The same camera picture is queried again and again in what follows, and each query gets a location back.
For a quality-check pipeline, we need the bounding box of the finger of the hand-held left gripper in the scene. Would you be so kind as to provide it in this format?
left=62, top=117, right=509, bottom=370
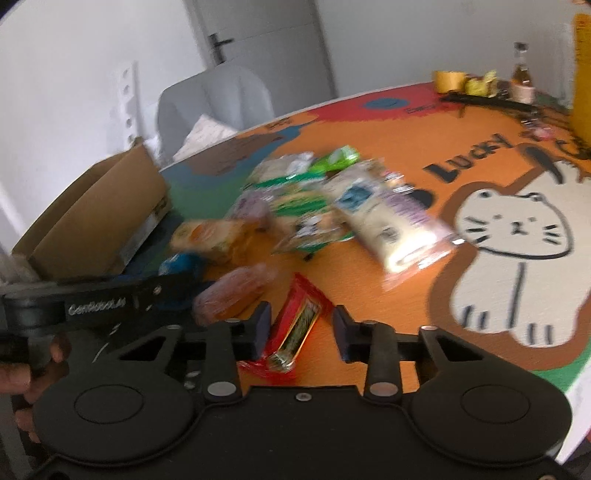
left=139, top=268, right=204, bottom=319

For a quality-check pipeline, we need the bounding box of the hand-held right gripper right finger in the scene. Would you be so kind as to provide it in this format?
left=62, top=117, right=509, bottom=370
left=332, top=305, right=467, bottom=401

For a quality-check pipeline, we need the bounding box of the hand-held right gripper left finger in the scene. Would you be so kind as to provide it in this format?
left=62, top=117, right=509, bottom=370
left=108, top=301, right=273, bottom=403

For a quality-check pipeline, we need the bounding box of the blue snack packet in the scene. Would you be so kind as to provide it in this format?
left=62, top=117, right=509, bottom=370
left=159, top=252, right=204, bottom=278

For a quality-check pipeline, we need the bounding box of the red snack packet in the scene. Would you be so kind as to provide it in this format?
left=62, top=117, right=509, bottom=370
left=238, top=272, right=333, bottom=376

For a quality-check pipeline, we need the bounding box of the brown cardboard box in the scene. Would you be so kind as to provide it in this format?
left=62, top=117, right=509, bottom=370
left=11, top=137, right=174, bottom=283

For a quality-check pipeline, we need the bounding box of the person's left hand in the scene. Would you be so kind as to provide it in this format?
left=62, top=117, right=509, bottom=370
left=0, top=332, right=71, bottom=445

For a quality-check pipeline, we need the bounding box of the colourful printed table mat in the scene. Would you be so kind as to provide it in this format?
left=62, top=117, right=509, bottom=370
left=159, top=80, right=591, bottom=467

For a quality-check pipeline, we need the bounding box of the brown bread packet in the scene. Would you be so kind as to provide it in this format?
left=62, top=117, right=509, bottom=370
left=193, top=264, right=279, bottom=326

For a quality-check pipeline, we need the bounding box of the orange bread packet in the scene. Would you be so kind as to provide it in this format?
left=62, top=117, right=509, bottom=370
left=170, top=219, right=256, bottom=265

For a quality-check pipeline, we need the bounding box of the panda print snack packet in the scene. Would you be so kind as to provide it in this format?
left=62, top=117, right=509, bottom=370
left=272, top=210, right=357, bottom=258

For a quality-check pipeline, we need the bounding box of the purple snack packet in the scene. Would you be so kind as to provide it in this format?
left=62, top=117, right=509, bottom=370
left=226, top=187, right=278, bottom=230

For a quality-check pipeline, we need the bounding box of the green striped snack packet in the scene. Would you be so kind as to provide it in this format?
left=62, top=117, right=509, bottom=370
left=245, top=173, right=334, bottom=217

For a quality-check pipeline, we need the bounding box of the clear purple print packet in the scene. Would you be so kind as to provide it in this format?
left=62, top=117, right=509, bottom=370
left=383, top=172, right=459, bottom=271

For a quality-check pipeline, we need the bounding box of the white dotted pillow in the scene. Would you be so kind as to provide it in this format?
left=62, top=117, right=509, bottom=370
left=173, top=115, right=239, bottom=162

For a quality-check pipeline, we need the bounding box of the white perforated board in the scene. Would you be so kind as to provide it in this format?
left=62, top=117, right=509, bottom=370
left=111, top=60, right=141, bottom=145

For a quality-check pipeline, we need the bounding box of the grey chair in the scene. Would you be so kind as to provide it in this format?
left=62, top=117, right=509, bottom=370
left=157, top=65, right=276, bottom=163

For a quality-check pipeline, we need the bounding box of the yellow tape roll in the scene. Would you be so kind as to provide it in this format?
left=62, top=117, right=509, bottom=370
left=433, top=70, right=467, bottom=93

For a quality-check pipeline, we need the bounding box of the grey door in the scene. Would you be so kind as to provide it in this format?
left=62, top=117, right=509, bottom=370
left=182, top=0, right=339, bottom=101

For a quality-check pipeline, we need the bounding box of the yellow plastic bag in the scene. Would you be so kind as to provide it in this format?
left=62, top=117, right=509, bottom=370
left=464, top=70, right=500, bottom=97

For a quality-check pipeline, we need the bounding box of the small glass bottle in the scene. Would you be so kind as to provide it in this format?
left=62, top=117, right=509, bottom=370
left=510, top=42, right=536, bottom=105

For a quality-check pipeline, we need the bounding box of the large orange juice bottle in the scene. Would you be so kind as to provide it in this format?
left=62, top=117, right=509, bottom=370
left=570, top=13, right=591, bottom=162

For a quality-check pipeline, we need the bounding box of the black door handle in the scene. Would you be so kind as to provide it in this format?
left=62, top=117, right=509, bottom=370
left=210, top=33, right=234, bottom=63

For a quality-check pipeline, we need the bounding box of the black wire rack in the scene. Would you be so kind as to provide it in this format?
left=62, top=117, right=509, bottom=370
left=441, top=90, right=573, bottom=126

